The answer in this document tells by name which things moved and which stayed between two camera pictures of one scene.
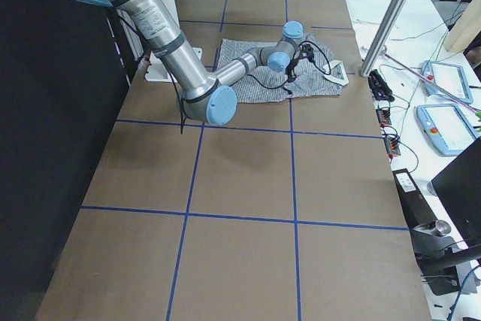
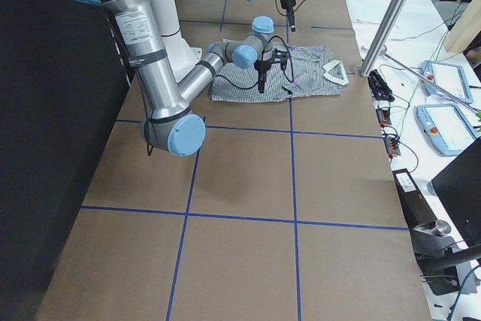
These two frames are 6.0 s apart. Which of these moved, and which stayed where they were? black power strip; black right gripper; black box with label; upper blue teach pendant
Moved: black right gripper
Stayed: black box with label; upper blue teach pendant; black power strip
